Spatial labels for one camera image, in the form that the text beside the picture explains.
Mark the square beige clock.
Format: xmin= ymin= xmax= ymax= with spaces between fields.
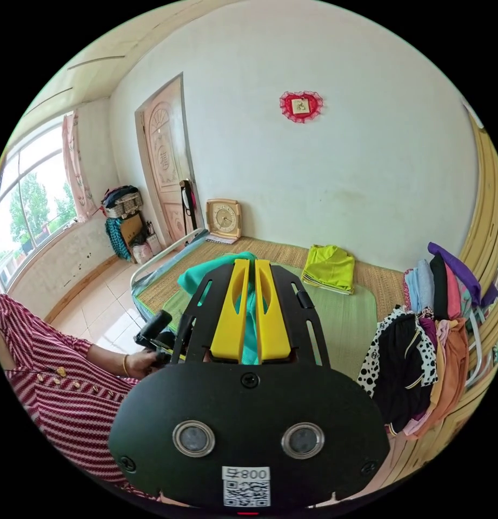
xmin=205 ymin=198 xmax=242 ymax=239

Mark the person's left forearm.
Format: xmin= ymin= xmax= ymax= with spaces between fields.
xmin=87 ymin=343 xmax=131 ymax=380

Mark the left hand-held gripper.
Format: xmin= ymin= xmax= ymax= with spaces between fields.
xmin=151 ymin=314 xmax=196 ymax=365

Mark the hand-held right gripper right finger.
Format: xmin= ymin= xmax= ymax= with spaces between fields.
xmin=255 ymin=259 xmax=293 ymax=363

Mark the light wooden furniture panel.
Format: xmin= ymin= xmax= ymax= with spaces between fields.
xmin=457 ymin=97 xmax=498 ymax=483

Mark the person's left hand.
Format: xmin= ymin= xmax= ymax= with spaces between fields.
xmin=128 ymin=350 xmax=168 ymax=381

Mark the window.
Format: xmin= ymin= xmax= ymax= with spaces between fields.
xmin=0 ymin=121 xmax=77 ymax=281

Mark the brown cardboard carton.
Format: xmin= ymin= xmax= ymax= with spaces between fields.
xmin=118 ymin=212 xmax=145 ymax=248

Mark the pink floral curtain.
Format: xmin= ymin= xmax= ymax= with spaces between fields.
xmin=61 ymin=112 xmax=98 ymax=223

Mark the red heart wall ornament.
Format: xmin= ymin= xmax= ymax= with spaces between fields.
xmin=279 ymin=90 xmax=324 ymax=124

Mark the pile of clothes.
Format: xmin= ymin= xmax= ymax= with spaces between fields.
xmin=357 ymin=241 xmax=498 ymax=441

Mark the pink carved door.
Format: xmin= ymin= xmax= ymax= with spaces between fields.
xmin=135 ymin=72 xmax=197 ymax=249

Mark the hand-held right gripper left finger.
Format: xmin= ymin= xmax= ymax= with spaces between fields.
xmin=210 ymin=259 xmax=250 ymax=362

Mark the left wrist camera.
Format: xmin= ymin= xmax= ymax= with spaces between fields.
xmin=134 ymin=309 xmax=173 ymax=350

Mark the bed with woven mat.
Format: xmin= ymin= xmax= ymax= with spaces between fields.
xmin=130 ymin=228 xmax=421 ymax=406

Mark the stack of lime green clothes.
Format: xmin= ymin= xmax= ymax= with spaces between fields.
xmin=300 ymin=244 xmax=356 ymax=296

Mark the wicker basket with clothes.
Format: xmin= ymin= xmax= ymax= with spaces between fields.
xmin=101 ymin=185 xmax=144 ymax=219

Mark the person's body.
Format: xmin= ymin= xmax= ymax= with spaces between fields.
xmin=0 ymin=293 xmax=160 ymax=500

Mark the cyan long sleeve shirt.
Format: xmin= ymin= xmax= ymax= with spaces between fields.
xmin=177 ymin=251 xmax=275 ymax=365

